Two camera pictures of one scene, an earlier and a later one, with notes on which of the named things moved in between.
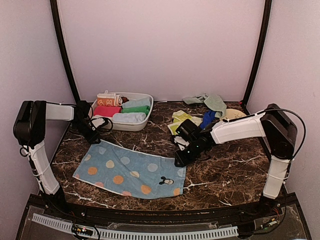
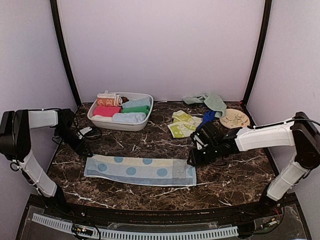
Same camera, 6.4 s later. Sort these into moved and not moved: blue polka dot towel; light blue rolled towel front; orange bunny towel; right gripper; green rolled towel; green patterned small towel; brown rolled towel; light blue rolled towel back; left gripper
Moved: blue polka dot towel; left gripper; right gripper
Not moved: light blue rolled towel front; orange bunny towel; brown rolled towel; green rolled towel; light blue rolled towel back; green patterned small towel
